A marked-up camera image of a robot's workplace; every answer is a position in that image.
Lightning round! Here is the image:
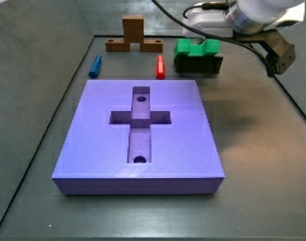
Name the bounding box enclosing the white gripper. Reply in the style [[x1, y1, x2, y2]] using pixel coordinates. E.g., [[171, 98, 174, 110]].
[[183, 2, 233, 38]]

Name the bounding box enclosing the green U-shaped block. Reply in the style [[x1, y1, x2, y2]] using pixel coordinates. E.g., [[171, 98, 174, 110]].
[[174, 39, 221, 56]]

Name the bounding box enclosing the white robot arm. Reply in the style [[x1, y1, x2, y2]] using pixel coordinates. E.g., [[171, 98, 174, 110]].
[[183, 0, 306, 38]]

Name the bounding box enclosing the black angled fixture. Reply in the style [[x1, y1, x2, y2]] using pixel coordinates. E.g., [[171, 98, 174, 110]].
[[174, 55, 223, 74]]

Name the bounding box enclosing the purple board with cross slot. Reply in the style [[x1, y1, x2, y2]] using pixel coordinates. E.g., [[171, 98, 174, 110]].
[[53, 80, 225, 195]]

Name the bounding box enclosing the brown T-shaped block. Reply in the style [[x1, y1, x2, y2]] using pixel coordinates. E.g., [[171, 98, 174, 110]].
[[105, 15, 163, 53]]

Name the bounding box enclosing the red peg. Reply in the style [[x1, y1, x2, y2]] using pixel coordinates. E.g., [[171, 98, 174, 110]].
[[155, 56, 165, 80]]

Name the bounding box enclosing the blue peg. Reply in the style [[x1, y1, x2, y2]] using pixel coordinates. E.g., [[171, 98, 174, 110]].
[[89, 55, 102, 78]]

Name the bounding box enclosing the black cable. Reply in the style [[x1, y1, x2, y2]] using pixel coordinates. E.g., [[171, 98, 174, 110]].
[[150, 0, 274, 74]]

